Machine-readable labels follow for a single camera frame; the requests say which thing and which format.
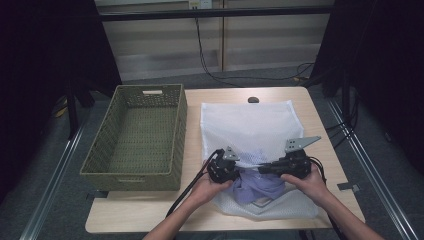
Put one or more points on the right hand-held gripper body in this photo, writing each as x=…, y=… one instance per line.
x=295, y=165

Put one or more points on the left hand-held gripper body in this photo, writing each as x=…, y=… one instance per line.
x=220, y=168

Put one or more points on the lavender shirt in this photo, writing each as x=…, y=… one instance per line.
x=256, y=186

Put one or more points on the white mesh laundry bag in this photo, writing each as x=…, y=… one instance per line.
x=253, y=130

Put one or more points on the green woven basket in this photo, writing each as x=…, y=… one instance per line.
x=143, y=140

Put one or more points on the person's right hand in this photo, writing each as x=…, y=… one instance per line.
x=310, y=188

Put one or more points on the person's left hand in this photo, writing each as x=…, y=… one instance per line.
x=203, y=191

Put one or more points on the black curtain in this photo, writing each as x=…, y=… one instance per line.
x=383, y=66
x=40, y=66

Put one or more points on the black horizontal bar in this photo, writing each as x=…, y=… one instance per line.
x=200, y=14

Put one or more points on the black metal stand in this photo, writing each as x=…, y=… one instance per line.
x=71, y=113

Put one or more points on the yellow tape strip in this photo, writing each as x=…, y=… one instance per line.
x=61, y=111

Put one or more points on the metal table bracket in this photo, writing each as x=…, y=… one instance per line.
x=96, y=195
x=348, y=187

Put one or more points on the metal floor rail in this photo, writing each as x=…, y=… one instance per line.
x=376, y=180
x=50, y=186

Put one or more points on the white wall outlet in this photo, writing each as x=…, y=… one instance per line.
x=200, y=4

